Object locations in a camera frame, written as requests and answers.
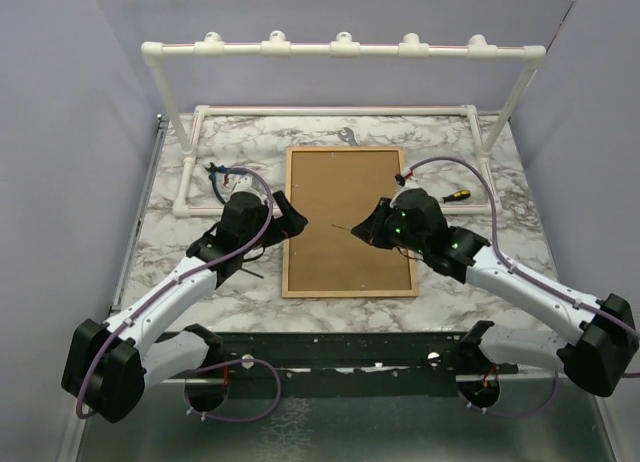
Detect white PVC pipe rack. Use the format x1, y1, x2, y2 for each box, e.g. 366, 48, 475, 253
141, 30, 547, 219

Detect brown wooden picture frame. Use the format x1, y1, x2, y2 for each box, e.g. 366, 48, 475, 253
282, 146, 419, 298

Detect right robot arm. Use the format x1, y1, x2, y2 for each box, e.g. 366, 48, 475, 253
351, 188, 639, 397

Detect orange handled screwdriver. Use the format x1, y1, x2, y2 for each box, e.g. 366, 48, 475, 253
239, 268, 264, 279

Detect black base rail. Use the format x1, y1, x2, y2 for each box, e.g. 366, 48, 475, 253
179, 331, 521, 398

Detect blue handled pliers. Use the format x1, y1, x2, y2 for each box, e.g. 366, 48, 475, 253
205, 162, 230, 206

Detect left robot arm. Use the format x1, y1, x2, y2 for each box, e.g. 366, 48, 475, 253
61, 189, 308, 423

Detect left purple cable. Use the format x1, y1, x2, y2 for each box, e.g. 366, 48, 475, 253
74, 166, 284, 423

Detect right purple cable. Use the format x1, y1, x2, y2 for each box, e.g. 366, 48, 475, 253
394, 156, 640, 419

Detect purple cable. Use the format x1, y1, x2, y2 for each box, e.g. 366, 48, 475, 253
394, 156, 640, 419
74, 166, 284, 423

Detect silver open-end wrench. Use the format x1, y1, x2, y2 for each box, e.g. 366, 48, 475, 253
337, 127, 359, 147

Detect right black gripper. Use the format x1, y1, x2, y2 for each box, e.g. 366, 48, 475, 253
353, 197, 428, 256

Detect yellow black screwdriver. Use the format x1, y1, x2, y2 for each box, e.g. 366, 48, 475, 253
331, 189, 472, 236

